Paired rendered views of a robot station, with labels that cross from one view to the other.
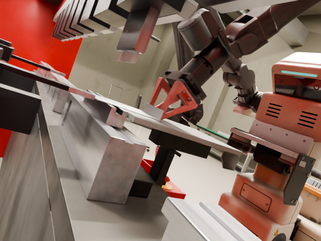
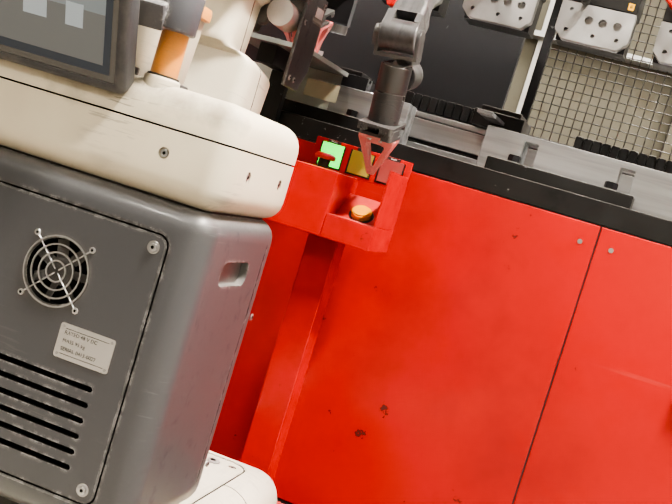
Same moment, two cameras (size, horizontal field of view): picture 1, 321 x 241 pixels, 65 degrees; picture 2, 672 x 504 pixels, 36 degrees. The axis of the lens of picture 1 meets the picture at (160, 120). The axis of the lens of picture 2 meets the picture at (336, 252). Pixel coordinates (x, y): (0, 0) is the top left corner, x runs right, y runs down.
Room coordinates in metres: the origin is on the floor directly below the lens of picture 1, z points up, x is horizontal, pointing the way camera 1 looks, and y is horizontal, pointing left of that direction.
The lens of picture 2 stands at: (2.33, -1.29, 0.76)
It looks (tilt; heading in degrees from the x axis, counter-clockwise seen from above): 4 degrees down; 139
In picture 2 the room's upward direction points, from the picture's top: 17 degrees clockwise
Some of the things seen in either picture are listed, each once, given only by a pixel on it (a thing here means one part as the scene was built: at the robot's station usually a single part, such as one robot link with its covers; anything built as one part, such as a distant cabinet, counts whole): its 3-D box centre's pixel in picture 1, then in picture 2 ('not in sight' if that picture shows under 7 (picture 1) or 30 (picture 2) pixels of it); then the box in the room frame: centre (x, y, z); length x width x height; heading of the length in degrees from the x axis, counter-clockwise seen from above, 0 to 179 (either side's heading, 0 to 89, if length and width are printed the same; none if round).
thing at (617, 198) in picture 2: not in sight; (558, 183); (1.02, 0.36, 0.89); 0.30 x 0.05 x 0.03; 30
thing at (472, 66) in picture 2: not in sight; (314, 41); (0.01, 0.42, 1.12); 1.13 x 0.02 x 0.44; 30
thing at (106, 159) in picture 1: (89, 132); (327, 104); (0.52, 0.13, 0.92); 0.39 x 0.06 x 0.10; 30
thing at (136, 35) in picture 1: (134, 37); (331, 10); (0.47, 0.10, 1.13); 0.10 x 0.02 x 0.10; 30
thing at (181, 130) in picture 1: (172, 126); (290, 52); (0.55, -0.03, 1.00); 0.26 x 0.18 x 0.01; 120
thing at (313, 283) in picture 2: not in sight; (286, 372); (0.86, -0.05, 0.39); 0.06 x 0.06 x 0.54; 35
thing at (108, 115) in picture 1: (101, 105); (328, 75); (0.50, 0.12, 0.99); 0.20 x 0.03 x 0.03; 30
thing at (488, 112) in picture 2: (20, 55); (496, 117); (0.73, 0.44, 1.01); 0.26 x 0.12 x 0.05; 120
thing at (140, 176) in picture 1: (111, 155); (307, 112); (0.54, 0.07, 0.89); 0.30 x 0.05 x 0.03; 30
